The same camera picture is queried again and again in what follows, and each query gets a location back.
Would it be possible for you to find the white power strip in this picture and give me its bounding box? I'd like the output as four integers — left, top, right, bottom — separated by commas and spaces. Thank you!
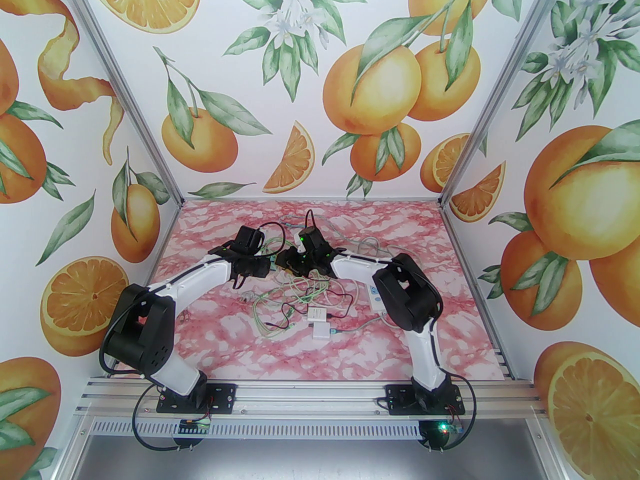
369, 279, 390, 315

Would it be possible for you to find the green cable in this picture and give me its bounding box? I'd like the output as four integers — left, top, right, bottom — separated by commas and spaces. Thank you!
251, 274, 333, 340

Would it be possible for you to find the aluminium frame post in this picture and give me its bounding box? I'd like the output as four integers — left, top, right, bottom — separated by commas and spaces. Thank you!
436, 0, 573, 209
62, 0, 185, 208

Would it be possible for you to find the black round controller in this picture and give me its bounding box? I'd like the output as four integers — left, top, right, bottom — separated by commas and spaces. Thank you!
419, 419, 463, 453

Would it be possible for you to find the aluminium table side rail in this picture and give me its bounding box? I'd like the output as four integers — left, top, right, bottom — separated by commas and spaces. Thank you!
442, 203, 512, 380

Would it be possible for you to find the black base cable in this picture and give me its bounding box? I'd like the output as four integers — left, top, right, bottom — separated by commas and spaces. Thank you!
131, 385, 211, 453

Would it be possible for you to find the blue circuit board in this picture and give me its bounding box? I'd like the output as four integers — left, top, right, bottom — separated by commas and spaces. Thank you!
172, 418, 213, 451

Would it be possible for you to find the aluminium wall base bar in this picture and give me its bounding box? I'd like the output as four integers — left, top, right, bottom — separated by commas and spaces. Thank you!
180, 197, 446, 205

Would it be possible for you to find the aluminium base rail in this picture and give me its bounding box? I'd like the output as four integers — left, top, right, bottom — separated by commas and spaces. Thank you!
75, 377, 546, 421

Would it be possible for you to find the tangle of thin cables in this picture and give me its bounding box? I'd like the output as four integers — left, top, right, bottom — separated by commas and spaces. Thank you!
272, 213, 396, 319

